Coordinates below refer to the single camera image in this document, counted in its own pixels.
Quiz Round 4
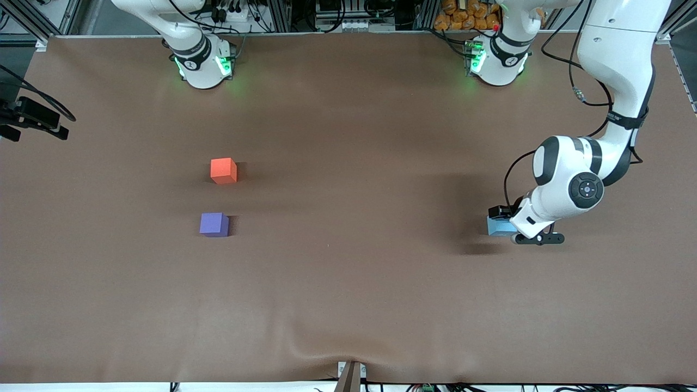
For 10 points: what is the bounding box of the light blue foam block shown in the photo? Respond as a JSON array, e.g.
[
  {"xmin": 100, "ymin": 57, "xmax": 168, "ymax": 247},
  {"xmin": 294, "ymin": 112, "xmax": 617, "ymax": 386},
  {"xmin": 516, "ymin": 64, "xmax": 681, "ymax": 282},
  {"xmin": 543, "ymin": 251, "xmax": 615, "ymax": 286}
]
[{"xmin": 487, "ymin": 216, "xmax": 518, "ymax": 237}]

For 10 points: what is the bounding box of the purple foam block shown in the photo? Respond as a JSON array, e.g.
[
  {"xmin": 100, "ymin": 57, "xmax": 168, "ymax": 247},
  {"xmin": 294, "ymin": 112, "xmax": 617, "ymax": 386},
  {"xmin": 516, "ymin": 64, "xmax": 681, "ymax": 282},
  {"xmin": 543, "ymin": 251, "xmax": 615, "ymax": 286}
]
[{"xmin": 199, "ymin": 212, "xmax": 230, "ymax": 238}]

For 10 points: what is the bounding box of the orange foam block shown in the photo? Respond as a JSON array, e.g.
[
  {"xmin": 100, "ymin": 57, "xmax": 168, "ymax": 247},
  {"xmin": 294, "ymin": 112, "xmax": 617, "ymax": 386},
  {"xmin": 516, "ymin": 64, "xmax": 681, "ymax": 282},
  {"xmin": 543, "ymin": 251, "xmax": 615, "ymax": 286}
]
[{"xmin": 210, "ymin": 157, "xmax": 238, "ymax": 185}]

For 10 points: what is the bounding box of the white terminal block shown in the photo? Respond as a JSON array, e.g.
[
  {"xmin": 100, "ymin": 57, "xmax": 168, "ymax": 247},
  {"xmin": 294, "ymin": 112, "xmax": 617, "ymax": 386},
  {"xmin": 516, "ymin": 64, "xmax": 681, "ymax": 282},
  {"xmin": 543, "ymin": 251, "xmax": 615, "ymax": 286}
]
[{"xmin": 338, "ymin": 19, "xmax": 383, "ymax": 32}]

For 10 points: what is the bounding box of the brown table mat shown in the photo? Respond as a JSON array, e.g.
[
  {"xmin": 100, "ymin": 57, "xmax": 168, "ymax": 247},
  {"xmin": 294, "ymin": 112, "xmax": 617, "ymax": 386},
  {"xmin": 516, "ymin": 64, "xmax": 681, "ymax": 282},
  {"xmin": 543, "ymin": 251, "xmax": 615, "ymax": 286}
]
[{"xmin": 0, "ymin": 30, "xmax": 697, "ymax": 385}]

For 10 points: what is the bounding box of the orange mesh bag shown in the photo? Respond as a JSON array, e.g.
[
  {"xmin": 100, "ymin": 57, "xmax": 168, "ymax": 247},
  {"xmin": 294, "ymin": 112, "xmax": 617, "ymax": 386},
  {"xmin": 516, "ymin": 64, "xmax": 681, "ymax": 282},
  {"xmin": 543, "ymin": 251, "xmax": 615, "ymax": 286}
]
[{"xmin": 434, "ymin": 0, "xmax": 502, "ymax": 31}]

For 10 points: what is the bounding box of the white power strip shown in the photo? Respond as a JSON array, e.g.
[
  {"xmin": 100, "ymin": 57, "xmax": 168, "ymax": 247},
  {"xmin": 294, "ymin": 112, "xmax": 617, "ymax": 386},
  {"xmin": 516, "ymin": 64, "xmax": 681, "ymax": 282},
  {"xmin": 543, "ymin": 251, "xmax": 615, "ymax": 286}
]
[{"xmin": 210, "ymin": 4, "xmax": 267, "ymax": 23}]

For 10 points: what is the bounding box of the aluminium frame post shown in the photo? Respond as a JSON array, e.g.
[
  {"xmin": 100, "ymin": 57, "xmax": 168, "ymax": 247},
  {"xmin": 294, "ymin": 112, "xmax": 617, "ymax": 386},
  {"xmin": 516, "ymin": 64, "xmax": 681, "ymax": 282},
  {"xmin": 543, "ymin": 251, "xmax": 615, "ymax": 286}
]
[
  {"xmin": 656, "ymin": 0, "xmax": 697, "ymax": 45},
  {"xmin": 0, "ymin": 0, "xmax": 82, "ymax": 51}
]

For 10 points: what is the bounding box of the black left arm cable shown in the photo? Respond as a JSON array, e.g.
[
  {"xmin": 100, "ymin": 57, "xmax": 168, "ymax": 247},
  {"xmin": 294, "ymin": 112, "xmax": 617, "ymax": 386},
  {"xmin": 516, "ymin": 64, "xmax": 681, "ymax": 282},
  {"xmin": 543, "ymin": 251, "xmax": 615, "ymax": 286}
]
[{"xmin": 503, "ymin": 0, "xmax": 646, "ymax": 211}]

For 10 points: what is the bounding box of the brown strap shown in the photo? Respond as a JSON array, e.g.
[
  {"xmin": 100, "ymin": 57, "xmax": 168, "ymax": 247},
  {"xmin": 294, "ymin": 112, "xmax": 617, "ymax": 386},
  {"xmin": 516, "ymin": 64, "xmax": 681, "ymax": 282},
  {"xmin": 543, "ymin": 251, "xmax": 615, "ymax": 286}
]
[{"xmin": 334, "ymin": 361, "xmax": 361, "ymax": 392}]

